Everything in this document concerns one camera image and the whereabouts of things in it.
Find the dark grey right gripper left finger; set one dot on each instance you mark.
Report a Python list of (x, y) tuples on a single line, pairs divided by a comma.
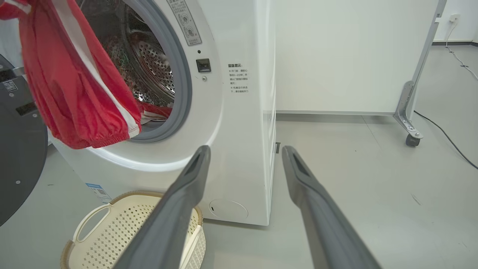
[(168, 224)]

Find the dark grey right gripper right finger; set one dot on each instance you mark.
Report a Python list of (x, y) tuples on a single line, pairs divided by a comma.
[(325, 231)]

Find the red and white garment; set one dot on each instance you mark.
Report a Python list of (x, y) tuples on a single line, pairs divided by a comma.
[(67, 93)]

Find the dark washing machine door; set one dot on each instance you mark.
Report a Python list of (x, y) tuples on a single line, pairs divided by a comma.
[(18, 149)]

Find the cream perforated laundry basket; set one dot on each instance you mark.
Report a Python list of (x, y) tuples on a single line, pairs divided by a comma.
[(112, 231)]

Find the white front-load washing machine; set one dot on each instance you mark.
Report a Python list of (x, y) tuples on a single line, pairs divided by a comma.
[(239, 149)]

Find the blue energy label sticker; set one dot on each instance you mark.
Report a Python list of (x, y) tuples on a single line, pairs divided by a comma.
[(98, 192)]

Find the grey warning label sticker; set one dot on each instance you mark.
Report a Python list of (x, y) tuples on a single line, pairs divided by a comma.
[(185, 22)]

